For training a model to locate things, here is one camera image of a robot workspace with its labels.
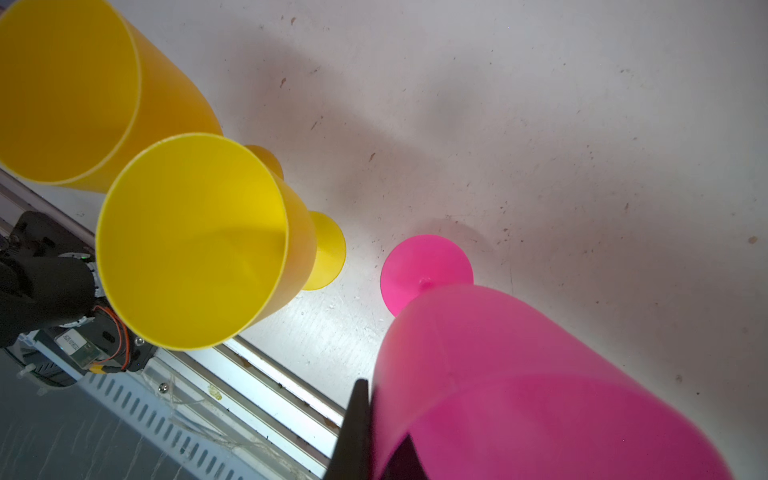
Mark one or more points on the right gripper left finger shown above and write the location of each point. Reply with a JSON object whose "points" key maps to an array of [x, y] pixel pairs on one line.
{"points": [[352, 453]]}

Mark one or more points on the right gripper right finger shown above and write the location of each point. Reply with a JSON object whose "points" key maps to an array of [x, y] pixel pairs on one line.
{"points": [[404, 464]]}

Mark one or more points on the magenta wine glass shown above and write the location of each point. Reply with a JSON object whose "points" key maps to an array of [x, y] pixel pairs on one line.
{"points": [[483, 386]]}

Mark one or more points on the yellow wine glass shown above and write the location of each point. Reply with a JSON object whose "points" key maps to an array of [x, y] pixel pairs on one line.
{"points": [[199, 238], [88, 102]]}

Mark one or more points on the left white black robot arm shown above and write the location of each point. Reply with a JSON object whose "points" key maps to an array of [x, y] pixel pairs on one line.
{"points": [[42, 292]]}

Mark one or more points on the aluminium frame rail base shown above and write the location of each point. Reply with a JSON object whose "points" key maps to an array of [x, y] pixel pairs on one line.
{"points": [[230, 412]]}

